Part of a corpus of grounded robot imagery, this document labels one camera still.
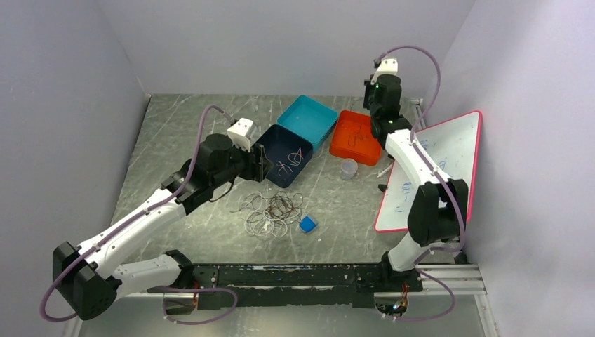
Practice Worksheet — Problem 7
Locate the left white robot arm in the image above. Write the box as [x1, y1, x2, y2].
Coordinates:
[53, 133, 272, 320]

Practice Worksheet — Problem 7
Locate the pink framed whiteboard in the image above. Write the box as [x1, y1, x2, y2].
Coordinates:
[374, 110, 482, 232]

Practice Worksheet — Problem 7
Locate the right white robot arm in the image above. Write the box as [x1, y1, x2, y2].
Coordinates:
[363, 74, 469, 291]

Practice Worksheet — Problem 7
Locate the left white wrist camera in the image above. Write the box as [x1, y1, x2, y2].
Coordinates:
[227, 118, 256, 152]

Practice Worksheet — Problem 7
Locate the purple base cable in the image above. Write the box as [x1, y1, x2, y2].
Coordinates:
[161, 287, 239, 326]

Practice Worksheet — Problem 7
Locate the cable pile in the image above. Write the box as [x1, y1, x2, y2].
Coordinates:
[231, 190, 305, 239]

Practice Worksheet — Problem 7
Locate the clear paperclip jar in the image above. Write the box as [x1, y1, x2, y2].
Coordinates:
[340, 158, 359, 180]

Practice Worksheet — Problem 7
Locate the white cable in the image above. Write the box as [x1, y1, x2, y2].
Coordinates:
[275, 147, 304, 177]

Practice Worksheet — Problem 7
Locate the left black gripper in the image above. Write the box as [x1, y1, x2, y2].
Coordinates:
[211, 137, 273, 187]

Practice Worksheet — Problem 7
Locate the blue grey block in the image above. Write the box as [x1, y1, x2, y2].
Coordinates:
[298, 216, 318, 234]

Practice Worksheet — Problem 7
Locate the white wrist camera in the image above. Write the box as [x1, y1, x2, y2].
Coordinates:
[370, 56, 399, 84]
[227, 118, 256, 152]

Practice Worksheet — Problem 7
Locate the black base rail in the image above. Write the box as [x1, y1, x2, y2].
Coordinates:
[166, 262, 423, 310]

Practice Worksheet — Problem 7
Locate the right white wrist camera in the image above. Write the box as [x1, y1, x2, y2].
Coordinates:
[370, 56, 399, 84]

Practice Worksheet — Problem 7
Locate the navy blue box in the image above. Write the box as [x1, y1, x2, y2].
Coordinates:
[257, 124, 314, 188]

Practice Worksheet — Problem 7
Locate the orange box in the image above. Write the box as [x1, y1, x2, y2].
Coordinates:
[329, 110, 382, 166]

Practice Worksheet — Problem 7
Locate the teal box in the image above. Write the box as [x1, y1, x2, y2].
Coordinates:
[276, 95, 339, 152]

